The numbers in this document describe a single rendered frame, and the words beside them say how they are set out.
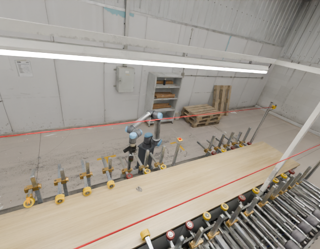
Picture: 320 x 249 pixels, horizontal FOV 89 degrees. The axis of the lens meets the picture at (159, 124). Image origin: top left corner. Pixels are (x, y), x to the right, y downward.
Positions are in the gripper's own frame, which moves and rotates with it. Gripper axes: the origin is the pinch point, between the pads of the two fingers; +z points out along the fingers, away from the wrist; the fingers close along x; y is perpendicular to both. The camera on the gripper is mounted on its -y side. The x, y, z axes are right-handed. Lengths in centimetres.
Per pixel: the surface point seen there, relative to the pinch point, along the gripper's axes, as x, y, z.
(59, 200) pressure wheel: -33, -83, 6
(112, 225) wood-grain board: -73, -41, 11
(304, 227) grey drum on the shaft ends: -158, 159, 17
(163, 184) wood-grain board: -49, 29, 11
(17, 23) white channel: -45, -81, -144
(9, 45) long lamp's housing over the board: -47, -86, -134
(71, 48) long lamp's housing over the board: -46, -59, -135
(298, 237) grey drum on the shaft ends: -160, 138, 18
